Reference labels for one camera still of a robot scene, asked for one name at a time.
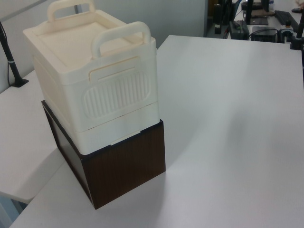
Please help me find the black flat box device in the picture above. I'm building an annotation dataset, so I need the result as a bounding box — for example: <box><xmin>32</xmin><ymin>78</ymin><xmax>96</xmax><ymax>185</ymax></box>
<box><xmin>250</xmin><ymin>25</ymin><xmax>279</xmax><ymax>43</ymax></box>

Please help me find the black monitor stand pole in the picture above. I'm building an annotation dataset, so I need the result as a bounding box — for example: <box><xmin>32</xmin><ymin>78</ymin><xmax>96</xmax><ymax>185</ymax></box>
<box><xmin>245</xmin><ymin>0</ymin><xmax>254</xmax><ymax>25</ymax></box>

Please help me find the black device with green part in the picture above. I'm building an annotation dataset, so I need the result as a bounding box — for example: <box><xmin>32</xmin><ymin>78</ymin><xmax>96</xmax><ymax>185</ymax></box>
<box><xmin>228</xmin><ymin>19</ymin><xmax>250</xmax><ymax>40</ymax></box>

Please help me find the black camera stand pole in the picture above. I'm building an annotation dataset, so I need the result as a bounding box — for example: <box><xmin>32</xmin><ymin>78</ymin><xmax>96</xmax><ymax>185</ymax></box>
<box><xmin>0</xmin><ymin>20</ymin><xmax>29</xmax><ymax>89</ymax></box>

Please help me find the dark brown wooden box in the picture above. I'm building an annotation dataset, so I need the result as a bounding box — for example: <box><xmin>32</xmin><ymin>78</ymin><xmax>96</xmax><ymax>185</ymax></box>
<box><xmin>41</xmin><ymin>99</ymin><xmax>166</xmax><ymax>210</ymax></box>

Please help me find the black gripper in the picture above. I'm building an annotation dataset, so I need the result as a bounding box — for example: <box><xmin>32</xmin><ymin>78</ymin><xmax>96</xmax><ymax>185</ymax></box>
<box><xmin>213</xmin><ymin>0</ymin><xmax>229</xmax><ymax>35</ymax></box>

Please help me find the black clamp stand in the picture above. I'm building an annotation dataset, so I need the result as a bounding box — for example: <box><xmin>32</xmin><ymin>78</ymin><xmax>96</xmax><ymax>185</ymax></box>
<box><xmin>288</xmin><ymin>14</ymin><xmax>304</xmax><ymax>51</ymax></box>

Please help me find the black keyboard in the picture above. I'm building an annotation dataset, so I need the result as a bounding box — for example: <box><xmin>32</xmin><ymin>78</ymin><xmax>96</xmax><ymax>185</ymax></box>
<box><xmin>274</xmin><ymin>10</ymin><xmax>300</xmax><ymax>25</ymax></box>

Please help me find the cream plastic storage cabinet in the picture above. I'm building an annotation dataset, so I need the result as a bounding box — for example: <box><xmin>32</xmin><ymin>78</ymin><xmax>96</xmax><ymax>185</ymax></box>
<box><xmin>23</xmin><ymin>0</ymin><xmax>160</xmax><ymax>155</ymax></box>

